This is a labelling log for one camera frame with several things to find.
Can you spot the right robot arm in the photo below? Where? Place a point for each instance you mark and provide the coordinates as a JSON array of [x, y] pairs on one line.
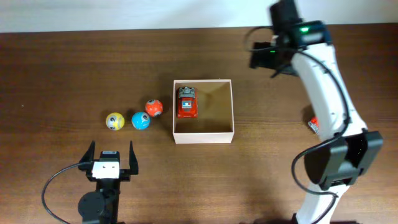
[[347, 148]]

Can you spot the blue toy ball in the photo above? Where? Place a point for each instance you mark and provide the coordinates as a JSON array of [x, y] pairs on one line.
[[140, 120]]

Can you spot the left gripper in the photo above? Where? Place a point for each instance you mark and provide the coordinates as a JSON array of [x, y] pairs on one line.
[[87, 162]]

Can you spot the red toy truck grey top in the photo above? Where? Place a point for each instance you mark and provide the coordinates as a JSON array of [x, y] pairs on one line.
[[187, 102]]

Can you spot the white cardboard box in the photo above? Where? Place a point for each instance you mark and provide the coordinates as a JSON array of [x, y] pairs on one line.
[[215, 121]]

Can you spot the yellow toy ball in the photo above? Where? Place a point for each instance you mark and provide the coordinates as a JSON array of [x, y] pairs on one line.
[[115, 121]]

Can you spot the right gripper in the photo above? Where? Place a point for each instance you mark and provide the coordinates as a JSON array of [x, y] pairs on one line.
[[261, 59]]

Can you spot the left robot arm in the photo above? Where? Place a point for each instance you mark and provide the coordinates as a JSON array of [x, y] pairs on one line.
[[101, 205]]

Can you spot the orange toy ball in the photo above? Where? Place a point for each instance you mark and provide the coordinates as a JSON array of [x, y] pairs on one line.
[[154, 108]]

